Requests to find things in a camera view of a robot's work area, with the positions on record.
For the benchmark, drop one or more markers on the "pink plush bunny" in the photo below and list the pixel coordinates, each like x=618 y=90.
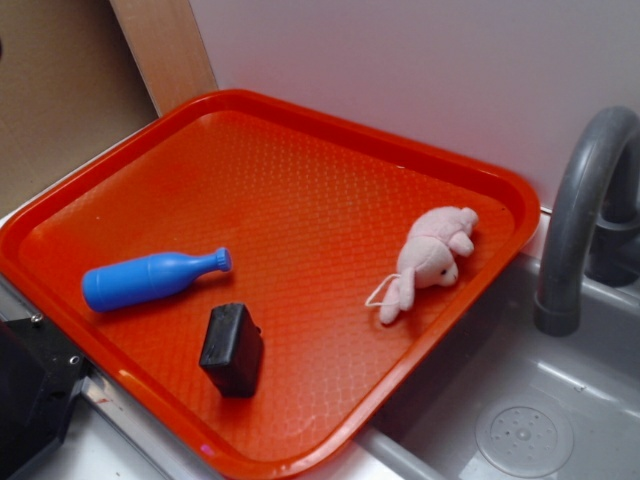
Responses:
x=427 y=258

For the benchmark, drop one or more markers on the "black box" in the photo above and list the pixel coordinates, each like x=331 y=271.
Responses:
x=232 y=351

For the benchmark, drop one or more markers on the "black metal mount block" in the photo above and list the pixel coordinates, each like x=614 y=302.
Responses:
x=42 y=372

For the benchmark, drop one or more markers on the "grey plastic sink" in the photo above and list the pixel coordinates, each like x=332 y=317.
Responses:
x=498 y=399

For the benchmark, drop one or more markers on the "wooden board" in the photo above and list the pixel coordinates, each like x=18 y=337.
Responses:
x=166 y=44

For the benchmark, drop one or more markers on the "grey plastic faucet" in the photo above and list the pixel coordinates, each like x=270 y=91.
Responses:
x=594 y=227

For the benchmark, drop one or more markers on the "blue plastic bottle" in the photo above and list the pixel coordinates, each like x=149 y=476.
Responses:
x=148 y=278

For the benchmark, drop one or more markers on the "orange plastic tray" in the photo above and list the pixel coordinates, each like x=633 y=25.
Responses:
x=314 y=211

